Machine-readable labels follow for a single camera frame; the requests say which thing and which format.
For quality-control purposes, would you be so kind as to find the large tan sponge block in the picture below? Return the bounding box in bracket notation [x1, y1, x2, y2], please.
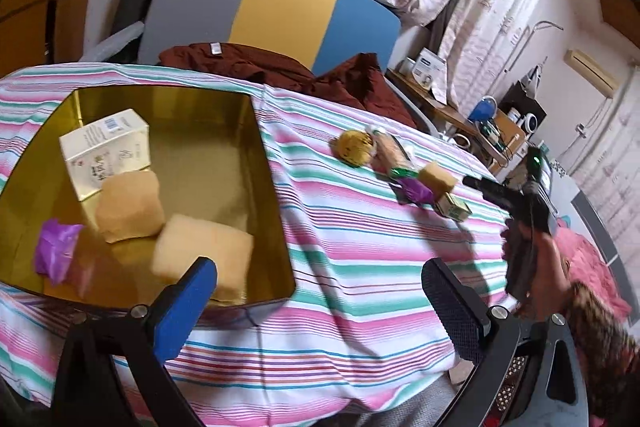
[151, 213, 254, 306]

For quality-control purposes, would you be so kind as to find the purple snack packet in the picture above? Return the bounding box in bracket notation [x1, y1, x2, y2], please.
[34, 219, 84, 285]
[395, 176, 434, 207]

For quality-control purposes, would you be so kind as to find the person's right hand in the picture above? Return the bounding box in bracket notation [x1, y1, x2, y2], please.
[501, 218, 570, 322]

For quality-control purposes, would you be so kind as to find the white blue product box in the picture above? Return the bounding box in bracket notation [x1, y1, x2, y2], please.
[411, 49, 447, 104]

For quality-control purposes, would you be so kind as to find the white cardboard box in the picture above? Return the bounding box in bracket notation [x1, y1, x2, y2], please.
[60, 108, 151, 202]

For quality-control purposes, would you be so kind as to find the yellow knitted toy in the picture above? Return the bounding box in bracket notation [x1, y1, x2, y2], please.
[332, 130, 375, 167]

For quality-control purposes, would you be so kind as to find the striped pink green tablecloth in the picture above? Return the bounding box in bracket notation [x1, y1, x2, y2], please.
[1, 63, 511, 426]

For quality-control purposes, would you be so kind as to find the patterned sleeve forearm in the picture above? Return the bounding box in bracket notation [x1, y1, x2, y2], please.
[563, 281, 639, 426]

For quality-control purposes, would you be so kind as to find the wooden side shelf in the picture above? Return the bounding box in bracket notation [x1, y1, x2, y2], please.
[385, 69, 526, 176]

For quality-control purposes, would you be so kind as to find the wall air conditioner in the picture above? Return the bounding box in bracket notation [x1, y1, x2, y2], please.
[564, 49, 618, 98]

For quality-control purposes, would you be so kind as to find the grey yellow blue chair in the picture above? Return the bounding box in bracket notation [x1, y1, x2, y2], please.
[79, 0, 442, 138]

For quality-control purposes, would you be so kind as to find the gold metal tin tray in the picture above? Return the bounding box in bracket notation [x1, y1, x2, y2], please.
[1, 86, 296, 327]

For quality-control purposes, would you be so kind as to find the maroon garment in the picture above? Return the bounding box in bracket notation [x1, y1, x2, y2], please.
[160, 42, 416, 128]

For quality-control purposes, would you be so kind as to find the small green white box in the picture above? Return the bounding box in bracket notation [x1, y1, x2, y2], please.
[435, 192, 472, 222]

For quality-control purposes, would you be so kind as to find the cracker packet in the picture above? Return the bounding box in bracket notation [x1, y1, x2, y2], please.
[372, 130, 418, 179]

